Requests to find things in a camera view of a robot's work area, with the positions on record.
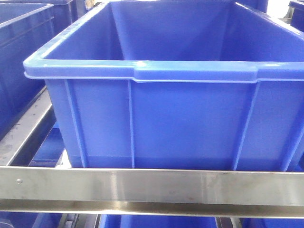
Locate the blue bin at left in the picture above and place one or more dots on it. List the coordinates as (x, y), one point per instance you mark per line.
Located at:
(24, 28)

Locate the steel shelf front rail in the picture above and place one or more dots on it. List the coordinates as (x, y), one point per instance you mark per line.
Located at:
(243, 194)

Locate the large blue plastic bin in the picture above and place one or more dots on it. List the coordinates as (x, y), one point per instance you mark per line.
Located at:
(177, 84)

